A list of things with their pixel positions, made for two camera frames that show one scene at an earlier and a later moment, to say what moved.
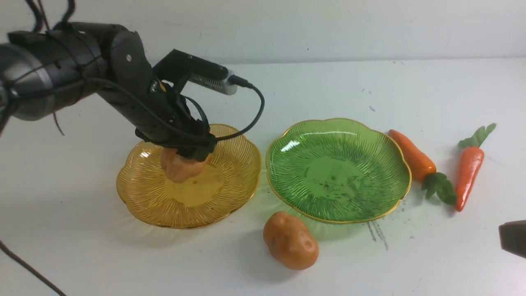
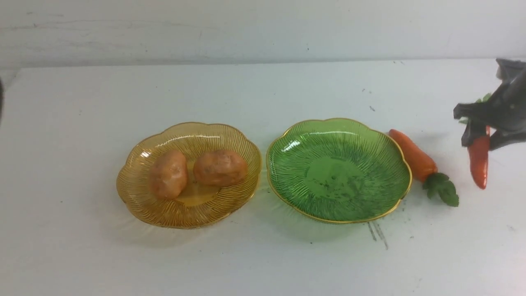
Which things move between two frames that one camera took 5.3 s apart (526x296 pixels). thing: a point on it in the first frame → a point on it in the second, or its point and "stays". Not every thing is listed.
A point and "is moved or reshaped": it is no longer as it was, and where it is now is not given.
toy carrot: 423,169 stays
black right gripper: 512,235 → 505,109
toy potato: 289,241 → 220,167
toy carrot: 471,160 is moved or reshaped
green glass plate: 339,170 stays
